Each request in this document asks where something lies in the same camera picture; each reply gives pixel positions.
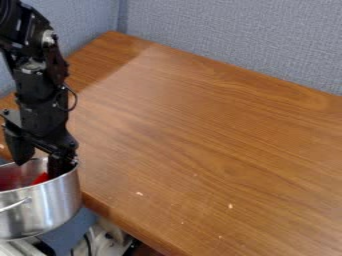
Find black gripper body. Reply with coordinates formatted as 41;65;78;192
0;89;77;156

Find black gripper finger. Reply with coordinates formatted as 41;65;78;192
3;128;34;166
46;154;77;179

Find red object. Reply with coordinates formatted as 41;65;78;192
32;173;49;185

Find metal pot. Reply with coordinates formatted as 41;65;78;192
0;158;81;240

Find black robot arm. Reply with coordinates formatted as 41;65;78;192
0;0;77;179

